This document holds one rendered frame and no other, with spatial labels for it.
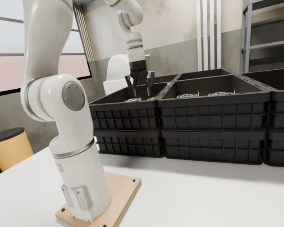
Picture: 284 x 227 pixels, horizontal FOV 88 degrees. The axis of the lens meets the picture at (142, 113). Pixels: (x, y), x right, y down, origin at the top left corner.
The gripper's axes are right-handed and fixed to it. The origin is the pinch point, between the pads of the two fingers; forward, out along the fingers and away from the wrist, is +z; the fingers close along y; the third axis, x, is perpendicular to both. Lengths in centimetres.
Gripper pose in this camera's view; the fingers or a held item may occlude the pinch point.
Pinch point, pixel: (142, 93)
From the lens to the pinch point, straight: 69.1
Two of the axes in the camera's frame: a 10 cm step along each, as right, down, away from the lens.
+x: 2.6, -3.5, 9.0
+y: 9.5, -0.6, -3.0
